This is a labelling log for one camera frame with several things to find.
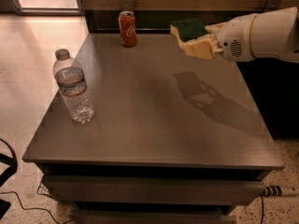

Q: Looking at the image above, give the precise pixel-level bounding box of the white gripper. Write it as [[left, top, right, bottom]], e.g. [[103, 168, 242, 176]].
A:
[[180, 14, 256, 62]]

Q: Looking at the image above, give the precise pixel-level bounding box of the green and yellow sponge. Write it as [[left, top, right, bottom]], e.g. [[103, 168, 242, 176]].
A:
[[170, 18, 208, 47]]

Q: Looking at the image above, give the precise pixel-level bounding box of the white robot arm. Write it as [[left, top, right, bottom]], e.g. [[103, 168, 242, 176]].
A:
[[179, 7, 299, 63]]

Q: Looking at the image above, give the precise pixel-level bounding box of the clear plastic water bottle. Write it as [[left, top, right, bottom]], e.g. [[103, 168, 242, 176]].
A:
[[53, 49, 94, 124]]

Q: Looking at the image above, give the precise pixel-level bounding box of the red cola can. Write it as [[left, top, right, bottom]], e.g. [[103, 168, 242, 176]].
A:
[[118, 11, 136, 48]]

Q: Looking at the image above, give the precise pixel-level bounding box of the grey drawer cabinet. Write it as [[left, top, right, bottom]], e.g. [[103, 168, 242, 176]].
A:
[[23, 34, 283, 217]]

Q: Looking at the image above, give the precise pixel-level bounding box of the upper grey drawer front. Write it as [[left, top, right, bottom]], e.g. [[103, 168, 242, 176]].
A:
[[44, 175, 263, 206]]

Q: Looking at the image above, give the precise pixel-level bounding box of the grey drawer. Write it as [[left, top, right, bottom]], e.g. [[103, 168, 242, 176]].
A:
[[67, 209, 236, 224], [44, 175, 263, 206]]

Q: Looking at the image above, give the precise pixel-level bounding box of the lower grey drawer front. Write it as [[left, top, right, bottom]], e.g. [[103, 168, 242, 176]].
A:
[[67, 209, 236, 224]]

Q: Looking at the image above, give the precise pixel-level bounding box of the black chair base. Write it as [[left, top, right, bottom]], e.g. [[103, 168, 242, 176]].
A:
[[0, 139, 18, 219]]

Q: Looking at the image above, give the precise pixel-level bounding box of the right metal wall bracket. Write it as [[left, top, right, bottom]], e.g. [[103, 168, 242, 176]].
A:
[[264, 0, 282, 11]]

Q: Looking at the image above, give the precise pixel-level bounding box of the metal wall bracket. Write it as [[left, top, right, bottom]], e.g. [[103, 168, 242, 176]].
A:
[[264, 0, 282, 11], [121, 0, 135, 12]]

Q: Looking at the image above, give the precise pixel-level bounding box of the left metal wall bracket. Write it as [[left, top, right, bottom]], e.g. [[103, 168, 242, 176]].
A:
[[121, 0, 135, 12]]

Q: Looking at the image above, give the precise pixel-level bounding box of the striped cable plug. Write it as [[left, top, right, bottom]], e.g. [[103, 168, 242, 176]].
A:
[[262, 186, 299, 197]]

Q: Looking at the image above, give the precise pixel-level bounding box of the window frame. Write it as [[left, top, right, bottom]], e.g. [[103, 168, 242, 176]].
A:
[[6, 0, 84, 16]]

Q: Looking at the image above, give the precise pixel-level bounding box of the black cable on floor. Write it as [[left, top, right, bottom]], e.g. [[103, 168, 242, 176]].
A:
[[0, 190, 73, 224]]

